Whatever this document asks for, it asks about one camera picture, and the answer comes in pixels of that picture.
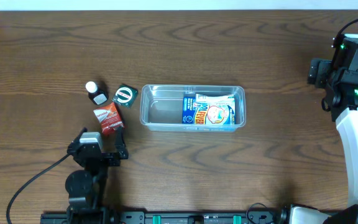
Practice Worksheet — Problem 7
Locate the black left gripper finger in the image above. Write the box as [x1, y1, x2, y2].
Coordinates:
[114, 127, 129, 159]
[69, 128, 88, 146]

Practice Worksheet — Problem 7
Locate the red Panadol ActiFast box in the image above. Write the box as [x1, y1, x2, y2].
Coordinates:
[93, 103, 125, 136]

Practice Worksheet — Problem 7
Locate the green Zam-Buk box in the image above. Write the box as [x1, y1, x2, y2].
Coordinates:
[112, 84, 138, 108]

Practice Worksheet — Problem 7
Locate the blue KoolFever box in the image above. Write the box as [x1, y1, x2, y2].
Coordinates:
[182, 95, 236, 125]

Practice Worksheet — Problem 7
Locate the white green medicine box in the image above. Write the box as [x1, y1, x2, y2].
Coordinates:
[195, 94, 235, 106]

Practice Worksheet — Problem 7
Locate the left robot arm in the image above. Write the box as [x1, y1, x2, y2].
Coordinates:
[65, 128, 129, 223]

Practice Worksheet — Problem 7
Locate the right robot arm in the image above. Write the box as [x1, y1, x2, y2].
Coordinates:
[276, 34, 358, 223]

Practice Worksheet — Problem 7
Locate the clear plastic container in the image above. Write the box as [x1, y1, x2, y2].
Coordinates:
[140, 85, 246, 132]

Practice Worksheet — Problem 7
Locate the dark syrup bottle white cap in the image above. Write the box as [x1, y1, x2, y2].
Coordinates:
[85, 81, 108, 105]

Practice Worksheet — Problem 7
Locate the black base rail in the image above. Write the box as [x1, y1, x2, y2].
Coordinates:
[40, 208, 289, 224]

